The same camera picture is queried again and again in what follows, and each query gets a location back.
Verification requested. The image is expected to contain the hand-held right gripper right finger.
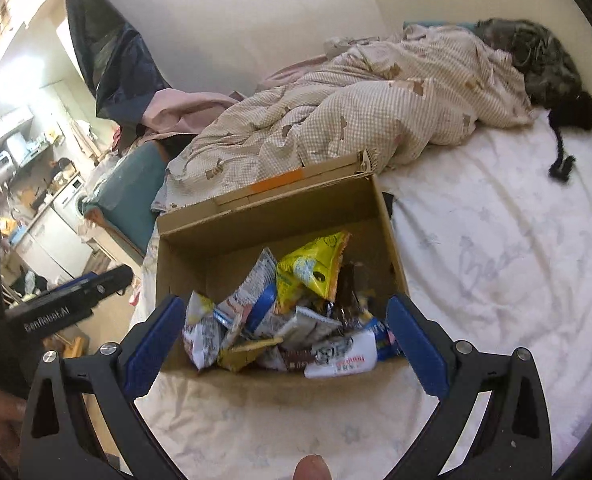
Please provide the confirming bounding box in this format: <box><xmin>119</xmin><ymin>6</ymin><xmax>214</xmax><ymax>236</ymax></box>
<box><xmin>386</xmin><ymin>292</ymin><xmax>554</xmax><ymax>480</ymax></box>

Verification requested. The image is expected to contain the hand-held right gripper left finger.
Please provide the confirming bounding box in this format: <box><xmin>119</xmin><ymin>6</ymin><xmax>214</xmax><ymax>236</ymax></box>
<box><xmin>18</xmin><ymin>294</ymin><xmax>187</xmax><ymax>480</ymax></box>

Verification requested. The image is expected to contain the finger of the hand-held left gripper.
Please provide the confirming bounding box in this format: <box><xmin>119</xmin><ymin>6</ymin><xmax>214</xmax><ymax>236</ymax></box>
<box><xmin>40</xmin><ymin>264</ymin><xmax>134</xmax><ymax>312</ymax></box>

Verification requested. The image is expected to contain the pile of snack packets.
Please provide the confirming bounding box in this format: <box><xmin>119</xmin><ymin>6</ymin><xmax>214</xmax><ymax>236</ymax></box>
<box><xmin>183</xmin><ymin>230</ymin><xmax>407</xmax><ymax>381</ymax></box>

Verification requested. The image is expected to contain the brown cardboard box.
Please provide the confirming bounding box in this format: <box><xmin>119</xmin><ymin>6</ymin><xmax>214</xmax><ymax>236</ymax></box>
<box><xmin>155</xmin><ymin>149</ymin><xmax>411</xmax><ymax>376</ymax></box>

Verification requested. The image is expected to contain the person's right hand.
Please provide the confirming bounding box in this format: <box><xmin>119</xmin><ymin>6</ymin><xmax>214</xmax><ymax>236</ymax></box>
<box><xmin>294</xmin><ymin>455</ymin><xmax>333</xmax><ymax>480</ymax></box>

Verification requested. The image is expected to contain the white cabinet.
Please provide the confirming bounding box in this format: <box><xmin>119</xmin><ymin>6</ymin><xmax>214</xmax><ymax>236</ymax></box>
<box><xmin>16</xmin><ymin>207</ymin><xmax>94</xmax><ymax>281</ymax></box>

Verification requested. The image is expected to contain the white washing machine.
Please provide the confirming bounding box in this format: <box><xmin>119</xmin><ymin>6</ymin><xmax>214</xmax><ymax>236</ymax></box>
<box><xmin>53</xmin><ymin>175</ymin><xmax>94</xmax><ymax>231</ymax></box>

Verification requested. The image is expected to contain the teal headboard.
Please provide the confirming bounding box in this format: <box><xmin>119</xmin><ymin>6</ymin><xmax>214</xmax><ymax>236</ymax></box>
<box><xmin>82</xmin><ymin>140</ymin><xmax>169</xmax><ymax>256</ymax></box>

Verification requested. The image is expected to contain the plain pink cloth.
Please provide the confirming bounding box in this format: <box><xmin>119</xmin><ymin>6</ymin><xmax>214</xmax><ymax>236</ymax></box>
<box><xmin>113</xmin><ymin>57</ymin><xmax>337</xmax><ymax>142</ymax></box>

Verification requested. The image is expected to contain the dark hanging garment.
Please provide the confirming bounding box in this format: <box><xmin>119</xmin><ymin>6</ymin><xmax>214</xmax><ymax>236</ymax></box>
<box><xmin>64</xmin><ymin>0</ymin><xmax>173</xmax><ymax>126</ymax></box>

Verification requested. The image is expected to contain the beige checked quilt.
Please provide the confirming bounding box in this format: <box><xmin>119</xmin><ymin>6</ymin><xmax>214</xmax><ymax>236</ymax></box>
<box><xmin>151</xmin><ymin>22</ymin><xmax>537</xmax><ymax>211</ymax></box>

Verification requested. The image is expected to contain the camouflage clothing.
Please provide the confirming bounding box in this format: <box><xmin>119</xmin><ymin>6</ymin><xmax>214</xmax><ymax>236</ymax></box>
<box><xmin>476</xmin><ymin>17</ymin><xmax>584</xmax><ymax>111</ymax></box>

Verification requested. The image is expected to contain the black drawstring cord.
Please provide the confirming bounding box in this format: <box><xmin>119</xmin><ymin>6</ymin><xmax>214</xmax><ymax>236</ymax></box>
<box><xmin>547</xmin><ymin>92</ymin><xmax>592</xmax><ymax>183</ymax></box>

